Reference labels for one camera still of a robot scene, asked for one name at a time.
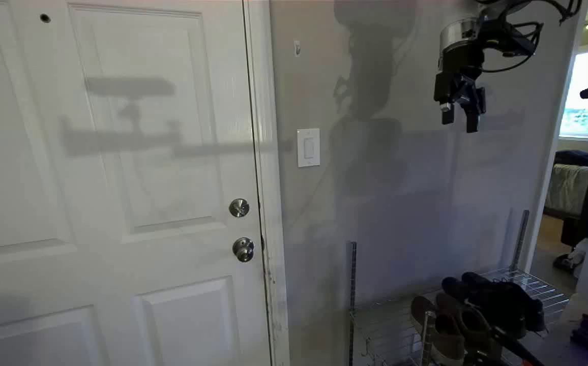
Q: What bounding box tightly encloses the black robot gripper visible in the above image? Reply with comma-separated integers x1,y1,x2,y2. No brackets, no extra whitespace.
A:
431,21,489,135

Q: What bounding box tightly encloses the white light switch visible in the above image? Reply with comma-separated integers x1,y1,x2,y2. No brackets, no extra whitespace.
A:
295,127,323,172

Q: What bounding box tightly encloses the bed with dark pillow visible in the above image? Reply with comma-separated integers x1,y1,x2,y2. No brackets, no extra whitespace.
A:
544,148,588,220

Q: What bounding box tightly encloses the brown shoe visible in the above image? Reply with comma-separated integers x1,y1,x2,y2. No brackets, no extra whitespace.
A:
409,294,468,366
433,289,506,362

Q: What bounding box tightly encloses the silver deadbolt lock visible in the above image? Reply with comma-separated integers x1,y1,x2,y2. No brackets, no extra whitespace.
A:
228,195,252,220

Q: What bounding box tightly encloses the silver door knob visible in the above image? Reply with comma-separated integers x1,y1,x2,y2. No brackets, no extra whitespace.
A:
229,236,256,264

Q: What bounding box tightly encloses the white panel door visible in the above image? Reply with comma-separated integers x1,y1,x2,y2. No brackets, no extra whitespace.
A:
0,0,272,366

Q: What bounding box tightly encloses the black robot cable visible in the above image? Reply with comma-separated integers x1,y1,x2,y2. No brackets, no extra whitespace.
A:
476,0,584,76

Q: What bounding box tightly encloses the white door frame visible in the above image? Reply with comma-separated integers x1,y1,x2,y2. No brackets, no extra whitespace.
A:
239,0,293,366

